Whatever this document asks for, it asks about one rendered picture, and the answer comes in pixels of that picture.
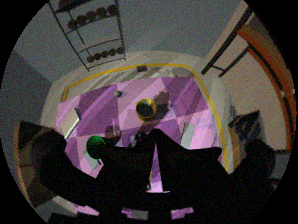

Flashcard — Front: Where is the green cup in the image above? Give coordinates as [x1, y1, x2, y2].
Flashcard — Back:
[85, 135, 114, 160]

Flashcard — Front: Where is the yellow open cylinder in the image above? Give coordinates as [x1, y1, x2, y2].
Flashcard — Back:
[136, 97, 157, 121]

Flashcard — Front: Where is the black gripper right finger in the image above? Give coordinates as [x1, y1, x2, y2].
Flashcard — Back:
[156, 129, 222, 192]

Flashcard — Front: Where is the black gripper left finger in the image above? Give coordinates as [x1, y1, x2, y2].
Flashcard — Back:
[97, 129, 157, 190]

